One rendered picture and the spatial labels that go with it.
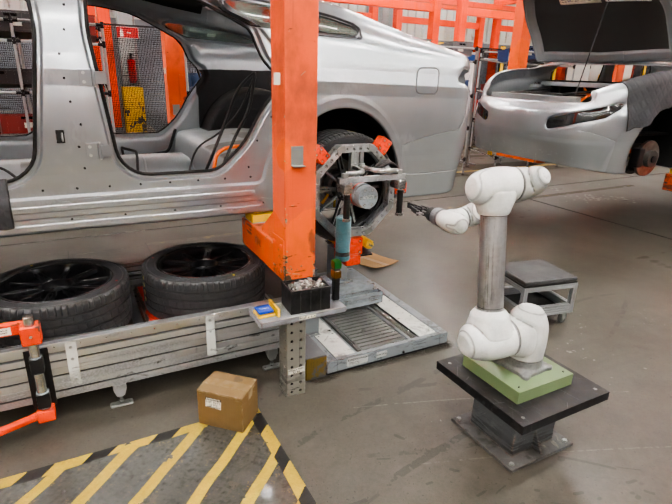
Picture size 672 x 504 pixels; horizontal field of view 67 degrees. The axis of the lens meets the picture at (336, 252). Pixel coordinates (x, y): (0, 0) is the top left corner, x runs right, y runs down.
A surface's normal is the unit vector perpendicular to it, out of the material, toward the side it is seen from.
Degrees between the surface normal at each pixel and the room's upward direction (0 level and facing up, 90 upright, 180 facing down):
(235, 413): 90
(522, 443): 90
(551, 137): 91
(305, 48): 90
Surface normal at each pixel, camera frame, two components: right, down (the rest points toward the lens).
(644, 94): 0.18, 0.29
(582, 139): -0.48, 0.29
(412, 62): 0.46, 0.16
